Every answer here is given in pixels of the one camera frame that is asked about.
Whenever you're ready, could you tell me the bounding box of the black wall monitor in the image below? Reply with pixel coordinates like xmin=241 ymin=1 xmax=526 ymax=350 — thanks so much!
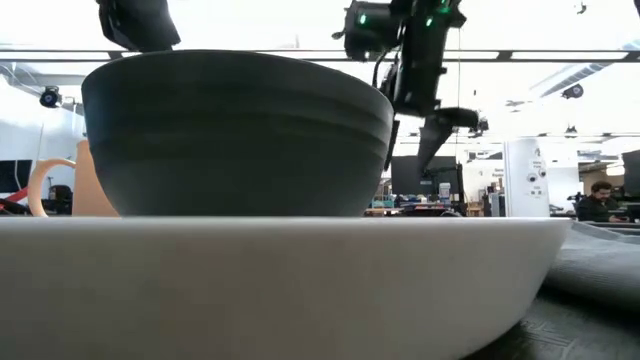
xmin=0 ymin=159 xmax=33 ymax=194

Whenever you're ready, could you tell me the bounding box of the black office chair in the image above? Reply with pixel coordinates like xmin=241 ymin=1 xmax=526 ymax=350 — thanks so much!
xmin=48 ymin=184 xmax=74 ymax=215

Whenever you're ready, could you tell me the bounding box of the grey cloth napkin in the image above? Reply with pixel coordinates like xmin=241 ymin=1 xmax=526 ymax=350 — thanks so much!
xmin=543 ymin=221 xmax=640 ymax=314

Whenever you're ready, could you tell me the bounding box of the white pillar cabinet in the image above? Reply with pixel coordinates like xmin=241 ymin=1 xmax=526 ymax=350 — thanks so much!
xmin=501 ymin=138 xmax=552 ymax=219

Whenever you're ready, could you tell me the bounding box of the black monitor edge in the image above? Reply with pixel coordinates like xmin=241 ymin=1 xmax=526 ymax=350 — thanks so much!
xmin=622 ymin=149 xmax=640 ymax=198

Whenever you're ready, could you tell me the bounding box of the white plate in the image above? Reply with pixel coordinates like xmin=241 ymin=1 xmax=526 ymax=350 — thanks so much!
xmin=0 ymin=215 xmax=574 ymax=360

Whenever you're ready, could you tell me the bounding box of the round black ceiling camera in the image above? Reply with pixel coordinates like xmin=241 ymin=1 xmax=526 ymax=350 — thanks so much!
xmin=39 ymin=85 xmax=63 ymax=109

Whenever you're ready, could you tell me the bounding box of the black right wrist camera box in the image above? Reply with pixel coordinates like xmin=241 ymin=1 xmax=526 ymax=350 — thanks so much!
xmin=331 ymin=0 xmax=402 ymax=63

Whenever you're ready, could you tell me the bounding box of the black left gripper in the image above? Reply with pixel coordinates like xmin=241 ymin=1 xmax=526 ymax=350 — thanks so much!
xmin=96 ymin=0 xmax=182 ymax=54

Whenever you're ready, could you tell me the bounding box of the beige mug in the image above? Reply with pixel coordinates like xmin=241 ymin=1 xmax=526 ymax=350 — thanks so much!
xmin=26 ymin=139 xmax=120 ymax=218

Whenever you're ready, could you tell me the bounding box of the small black ceiling camera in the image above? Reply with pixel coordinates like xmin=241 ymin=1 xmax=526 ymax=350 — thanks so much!
xmin=468 ymin=116 xmax=491 ymax=137

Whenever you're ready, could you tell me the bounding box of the red object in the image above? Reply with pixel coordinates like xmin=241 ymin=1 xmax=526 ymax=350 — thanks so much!
xmin=0 ymin=186 xmax=30 ymax=213

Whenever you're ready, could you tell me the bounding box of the large black monitor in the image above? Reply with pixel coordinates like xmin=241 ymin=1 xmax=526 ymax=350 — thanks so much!
xmin=390 ymin=155 xmax=464 ymax=200

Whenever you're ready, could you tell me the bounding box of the seated person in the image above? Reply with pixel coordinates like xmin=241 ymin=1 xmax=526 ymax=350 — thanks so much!
xmin=574 ymin=180 xmax=627 ymax=224

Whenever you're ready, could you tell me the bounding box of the dark grey bowl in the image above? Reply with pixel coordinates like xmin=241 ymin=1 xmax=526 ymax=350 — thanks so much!
xmin=80 ymin=49 xmax=396 ymax=218

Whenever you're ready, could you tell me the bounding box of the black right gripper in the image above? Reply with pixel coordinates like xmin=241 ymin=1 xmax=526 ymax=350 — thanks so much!
xmin=378 ymin=22 xmax=481 ymax=174

